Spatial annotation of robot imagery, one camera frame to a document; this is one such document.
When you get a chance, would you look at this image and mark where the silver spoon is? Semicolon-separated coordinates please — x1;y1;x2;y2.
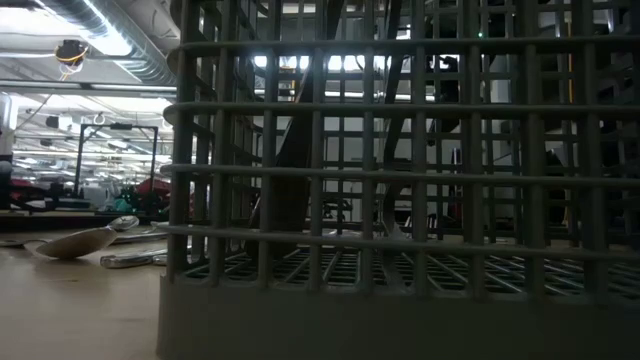
22;226;120;261
247;0;349;261
107;214;141;234

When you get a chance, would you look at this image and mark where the grey mesh cutlery basket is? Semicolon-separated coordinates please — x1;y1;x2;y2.
157;0;640;360

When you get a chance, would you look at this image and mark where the silver knife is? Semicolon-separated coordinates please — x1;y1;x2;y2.
98;248;171;270
110;230;171;246

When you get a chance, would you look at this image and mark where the red machine cover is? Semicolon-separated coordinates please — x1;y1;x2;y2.
135;175;172;200

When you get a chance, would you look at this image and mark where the black metal gantry frame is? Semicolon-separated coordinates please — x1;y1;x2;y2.
73;122;160;202

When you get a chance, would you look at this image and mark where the black hanging cable reel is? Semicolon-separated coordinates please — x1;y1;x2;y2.
53;38;91;70

